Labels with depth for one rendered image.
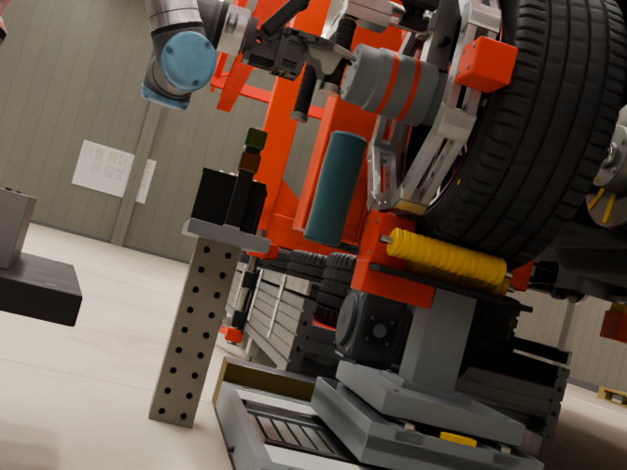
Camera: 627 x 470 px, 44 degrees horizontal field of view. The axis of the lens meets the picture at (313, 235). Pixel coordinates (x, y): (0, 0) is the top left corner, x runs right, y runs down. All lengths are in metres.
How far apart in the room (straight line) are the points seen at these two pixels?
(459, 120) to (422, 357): 0.52
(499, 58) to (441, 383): 0.70
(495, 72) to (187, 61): 0.54
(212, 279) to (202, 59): 0.62
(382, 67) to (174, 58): 0.53
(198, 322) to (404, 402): 0.52
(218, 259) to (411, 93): 0.56
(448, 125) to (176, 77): 0.51
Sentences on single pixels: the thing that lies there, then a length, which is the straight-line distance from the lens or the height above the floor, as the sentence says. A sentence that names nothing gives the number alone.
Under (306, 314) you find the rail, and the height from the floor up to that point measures 0.29.
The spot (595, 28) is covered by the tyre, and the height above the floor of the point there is 0.99.
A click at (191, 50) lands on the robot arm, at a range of 1.33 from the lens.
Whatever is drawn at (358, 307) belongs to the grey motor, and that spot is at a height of 0.36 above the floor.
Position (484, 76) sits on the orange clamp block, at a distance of 1.43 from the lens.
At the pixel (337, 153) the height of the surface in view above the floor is 0.69.
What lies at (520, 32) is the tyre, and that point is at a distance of 1.53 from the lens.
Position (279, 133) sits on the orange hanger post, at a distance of 4.09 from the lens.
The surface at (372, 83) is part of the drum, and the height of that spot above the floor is 0.82.
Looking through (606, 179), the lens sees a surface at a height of 0.79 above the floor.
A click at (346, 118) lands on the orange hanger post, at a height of 0.84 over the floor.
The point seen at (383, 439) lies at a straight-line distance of 1.50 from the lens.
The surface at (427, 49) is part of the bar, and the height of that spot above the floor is 0.94.
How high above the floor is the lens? 0.39
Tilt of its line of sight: 3 degrees up
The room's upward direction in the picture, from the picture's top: 15 degrees clockwise
